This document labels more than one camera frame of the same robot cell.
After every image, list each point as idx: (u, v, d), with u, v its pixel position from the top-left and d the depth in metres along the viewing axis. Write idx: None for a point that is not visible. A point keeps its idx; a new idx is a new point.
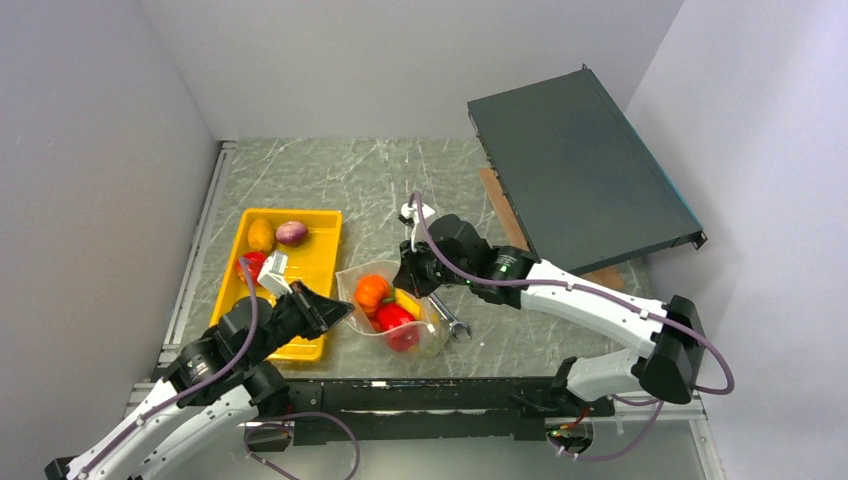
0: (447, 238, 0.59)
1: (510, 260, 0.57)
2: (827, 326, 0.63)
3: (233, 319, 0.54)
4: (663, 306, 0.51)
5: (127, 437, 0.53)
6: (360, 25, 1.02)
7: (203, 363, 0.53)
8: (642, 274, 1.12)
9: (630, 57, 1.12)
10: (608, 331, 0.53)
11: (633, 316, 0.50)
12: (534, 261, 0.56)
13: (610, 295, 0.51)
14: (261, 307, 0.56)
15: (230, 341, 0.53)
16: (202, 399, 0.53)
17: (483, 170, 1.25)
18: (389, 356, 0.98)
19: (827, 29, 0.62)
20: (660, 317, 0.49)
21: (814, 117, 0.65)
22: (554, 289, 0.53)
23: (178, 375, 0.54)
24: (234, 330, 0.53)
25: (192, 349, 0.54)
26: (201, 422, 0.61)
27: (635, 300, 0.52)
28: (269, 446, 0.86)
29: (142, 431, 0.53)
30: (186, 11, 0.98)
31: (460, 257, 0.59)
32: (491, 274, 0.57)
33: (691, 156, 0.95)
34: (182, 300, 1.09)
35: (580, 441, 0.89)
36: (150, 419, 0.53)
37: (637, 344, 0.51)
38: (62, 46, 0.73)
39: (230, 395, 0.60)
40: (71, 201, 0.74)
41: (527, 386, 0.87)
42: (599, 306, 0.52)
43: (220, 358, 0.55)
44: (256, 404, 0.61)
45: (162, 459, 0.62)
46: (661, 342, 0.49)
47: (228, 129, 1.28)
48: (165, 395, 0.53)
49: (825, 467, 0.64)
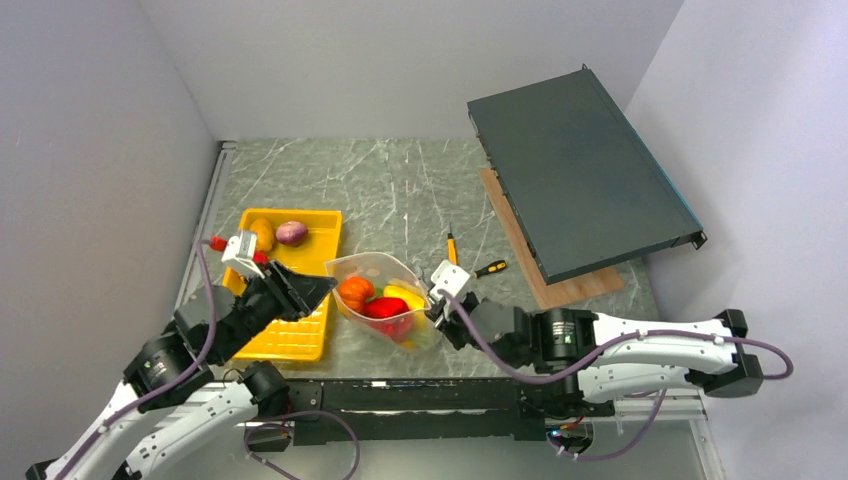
0: (505, 336, 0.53)
1: (568, 328, 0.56)
2: (826, 325, 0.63)
3: (186, 312, 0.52)
4: (724, 326, 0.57)
5: (94, 442, 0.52)
6: (360, 24, 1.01)
7: (162, 362, 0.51)
8: (642, 274, 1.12)
9: (630, 57, 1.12)
10: (683, 363, 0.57)
11: (709, 344, 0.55)
12: (592, 319, 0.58)
13: (684, 331, 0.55)
14: (225, 296, 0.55)
15: (187, 336, 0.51)
16: (165, 402, 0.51)
17: (483, 170, 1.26)
18: (389, 356, 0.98)
19: (827, 28, 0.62)
20: (734, 338, 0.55)
21: (813, 118, 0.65)
22: (628, 343, 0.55)
23: (138, 373, 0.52)
24: (190, 324, 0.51)
25: (146, 351, 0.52)
26: (198, 420, 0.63)
27: (699, 327, 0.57)
28: (269, 446, 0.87)
29: (108, 436, 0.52)
30: (185, 12, 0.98)
31: (519, 342, 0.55)
32: (552, 351, 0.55)
33: (691, 156, 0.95)
34: (182, 300, 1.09)
35: (580, 441, 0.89)
36: (114, 425, 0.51)
37: (713, 367, 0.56)
38: (64, 46, 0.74)
39: (231, 395, 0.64)
40: (70, 202, 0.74)
41: (527, 386, 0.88)
42: (679, 344, 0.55)
43: (182, 355, 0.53)
44: (256, 404, 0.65)
45: (161, 455, 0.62)
46: (744, 362, 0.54)
47: (228, 129, 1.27)
48: (126, 396, 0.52)
49: (826, 469, 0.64)
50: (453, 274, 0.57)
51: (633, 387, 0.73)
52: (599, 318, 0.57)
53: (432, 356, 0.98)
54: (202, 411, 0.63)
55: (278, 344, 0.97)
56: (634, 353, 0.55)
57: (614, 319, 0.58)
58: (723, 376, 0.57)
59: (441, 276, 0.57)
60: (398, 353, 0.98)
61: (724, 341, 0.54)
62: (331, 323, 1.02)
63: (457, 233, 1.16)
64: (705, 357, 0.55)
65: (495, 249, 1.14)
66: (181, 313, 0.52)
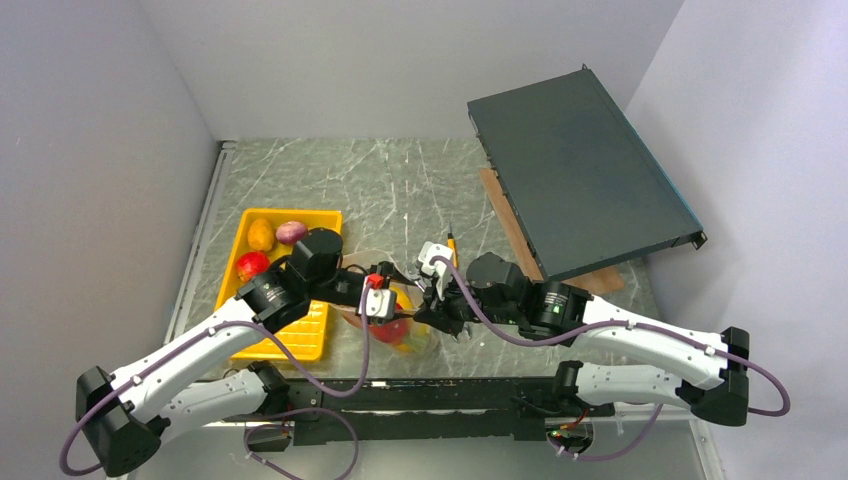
0: (495, 285, 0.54)
1: (561, 299, 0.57)
2: (826, 327, 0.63)
3: (309, 244, 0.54)
4: (722, 340, 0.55)
5: (190, 346, 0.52)
6: (360, 24, 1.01)
7: (274, 290, 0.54)
8: (642, 274, 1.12)
9: (631, 56, 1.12)
10: (669, 366, 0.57)
11: (699, 352, 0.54)
12: (586, 299, 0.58)
13: (676, 333, 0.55)
14: (330, 237, 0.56)
15: (306, 265, 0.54)
16: (271, 323, 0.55)
17: (483, 170, 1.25)
18: (389, 356, 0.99)
19: (827, 29, 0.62)
20: (728, 354, 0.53)
21: (812, 117, 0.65)
22: (615, 330, 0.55)
23: (251, 295, 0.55)
24: (304, 257, 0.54)
25: (261, 277, 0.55)
26: (217, 391, 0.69)
27: (695, 335, 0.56)
28: (268, 446, 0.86)
29: (211, 343, 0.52)
30: (185, 11, 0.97)
31: (508, 299, 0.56)
32: (539, 315, 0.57)
33: (691, 157, 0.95)
34: (182, 299, 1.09)
35: (580, 441, 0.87)
36: (222, 331, 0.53)
37: (699, 378, 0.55)
38: (63, 47, 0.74)
39: (246, 377, 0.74)
40: (70, 202, 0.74)
41: (527, 386, 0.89)
42: (666, 346, 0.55)
43: (287, 285, 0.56)
44: (264, 391, 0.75)
45: (184, 410, 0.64)
46: (730, 378, 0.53)
47: (227, 129, 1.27)
48: (237, 311, 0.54)
49: (826, 469, 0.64)
50: (441, 249, 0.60)
51: (629, 393, 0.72)
52: (593, 299, 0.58)
53: (432, 356, 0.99)
54: (220, 384, 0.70)
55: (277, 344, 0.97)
56: (617, 340, 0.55)
57: (609, 304, 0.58)
58: (709, 392, 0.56)
59: (426, 255, 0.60)
60: (398, 354, 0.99)
61: (714, 353, 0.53)
62: (331, 323, 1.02)
63: (457, 233, 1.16)
64: (691, 364, 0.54)
65: (495, 248, 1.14)
66: (294, 248, 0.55)
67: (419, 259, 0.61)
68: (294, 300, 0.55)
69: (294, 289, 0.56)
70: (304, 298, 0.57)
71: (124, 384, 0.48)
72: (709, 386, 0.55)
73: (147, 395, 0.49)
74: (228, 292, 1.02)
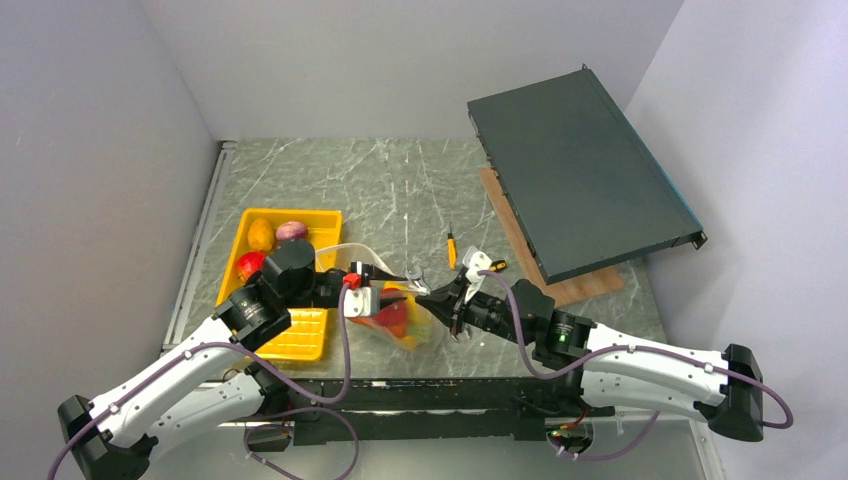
0: (535, 317, 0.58)
1: (568, 329, 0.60)
2: (826, 327, 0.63)
3: (279, 259, 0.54)
4: (723, 358, 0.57)
5: (168, 371, 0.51)
6: (359, 23, 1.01)
7: (251, 307, 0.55)
8: (642, 274, 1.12)
9: (631, 56, 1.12)
10: (672, 385, 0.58)
11: (699, 370, 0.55)
12: (590, 327, 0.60)
13: (675, 353, 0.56)
14: (303, 248, 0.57)
15: (277, 280, 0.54)
16: (252, 342, 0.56)
17: (483, 170, 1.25)
18: (390, 357, 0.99)
19: (827, 30, 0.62)
20: (726, 370, 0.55)
21: (809, 119, 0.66)
22: (617, 353, 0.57)
23: (229, 312, 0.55)
24: (277, 271, 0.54)
25: (239, 295, 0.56)
26: (212, 400, 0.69)
27: (696, 354, 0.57)
28: (269, 446, 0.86)
29: (188, 366, 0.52)
30: (184, 11, 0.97)
31: (535, 329, 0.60)
32: (553, 346, 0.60)
33: (691, 156, 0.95)
34: (182, 300, 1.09)
35: (580, 441, 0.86)
36: (199, 353, 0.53)
37: (702, 394, 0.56)
38: (62, 46, 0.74)
39: (242, 382, 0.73)
40: (70, 201, 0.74)
41: (526, 386, 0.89)
42: (667, 366, 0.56)
43: (266, 302, 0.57)
44: (259, 396, 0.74)
45: (176, 424, 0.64)
46: (731, 393, 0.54)
47: (227, 129, 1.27)
48: (213, 333, 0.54)
49: (827, 471, 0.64)
50: (483, 259, 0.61)
51: (641, 401, 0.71)
52: (597, 327, 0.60)
53: (433, 356, 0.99)
54: (214, 393, 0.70)
55: (277, 345, 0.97)
56: (620, 364, 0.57)
57: (611, 330, 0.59)
58: (717, 408, 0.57)
59: (472, 262, 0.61)
60: (399, 354, 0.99)
61: (713, 369, 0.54)
62: (331, 323, 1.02)
63: (457, 233, 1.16)
64: (691, 382, 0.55)
65: (495, 248, 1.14)
66: (266, 263, 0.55)
67: (465, 258, 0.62)
68: (273, 316, 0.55)
69: (273, 305, 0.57)
70: (282, 311, 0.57)
71: (101, 413, 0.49)
72: (717, 402, 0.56)
73: (125, 423, 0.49)
74: (228, 293, 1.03)
